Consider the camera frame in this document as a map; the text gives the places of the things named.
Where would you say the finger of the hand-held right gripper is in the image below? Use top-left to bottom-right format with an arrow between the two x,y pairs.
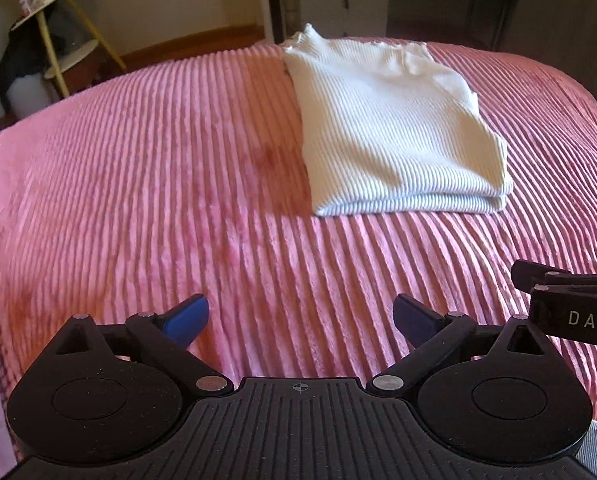
511,260 -> 597,292

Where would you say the dark cloth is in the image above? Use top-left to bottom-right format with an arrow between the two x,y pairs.
0,9 -> 88,97

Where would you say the white round bin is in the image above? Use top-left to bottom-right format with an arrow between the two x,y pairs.
7,72 -> 63,120

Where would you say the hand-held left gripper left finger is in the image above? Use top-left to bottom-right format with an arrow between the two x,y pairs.
51,293 -> 232,395

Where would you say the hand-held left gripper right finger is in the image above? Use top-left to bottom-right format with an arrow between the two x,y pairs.
371,293 -> 550,394

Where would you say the yellow-legged round side table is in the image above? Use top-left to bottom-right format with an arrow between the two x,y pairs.
9,0 -> 128,100

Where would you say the pink ribbed plush blanket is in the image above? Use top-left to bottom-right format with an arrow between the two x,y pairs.
0,37 -> 597,461

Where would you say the dark door frame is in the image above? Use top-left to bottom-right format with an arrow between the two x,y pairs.
257,0 -> 300,45

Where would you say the white ribbed knit sweater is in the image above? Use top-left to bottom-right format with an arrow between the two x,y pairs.
280,23 -> 514,218

